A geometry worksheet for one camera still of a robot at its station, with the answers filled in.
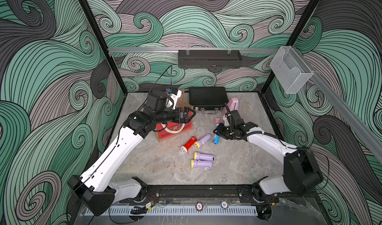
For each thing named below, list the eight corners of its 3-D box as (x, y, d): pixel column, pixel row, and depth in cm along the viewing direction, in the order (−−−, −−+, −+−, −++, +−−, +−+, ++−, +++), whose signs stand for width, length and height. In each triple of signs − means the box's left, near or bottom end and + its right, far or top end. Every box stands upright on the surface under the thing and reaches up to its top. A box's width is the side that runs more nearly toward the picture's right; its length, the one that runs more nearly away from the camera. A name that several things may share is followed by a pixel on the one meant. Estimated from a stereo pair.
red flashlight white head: (180, 150, 91) (180, 147, 87) (193, 138, 96) (193, 135, 93) (184, 154, 89) (184, 151, 86) (197, 142, 94) (197, 138, 91)
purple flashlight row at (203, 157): (193, 159, 87) (193, 157, 84) (194, 153, 89) (194, 151, 86) (213, 163, 85) (214, 161, 82) (214, 157, 88) (215, 154, 85)
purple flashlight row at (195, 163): (190, 168, 84) (190, 166, 80) (190, 162, 86) (190, 159, 83) (211, 168, 84) (212, 166, 80) (211, 162, 86) (212, 159, 83)
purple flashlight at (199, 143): (197, 149, 91) (198, 147, 88) (194, 145, 93) (194, 142, 90) (211, 138, 96) (212, 136, 93) (207, 134, 98) (208, 132, 95)
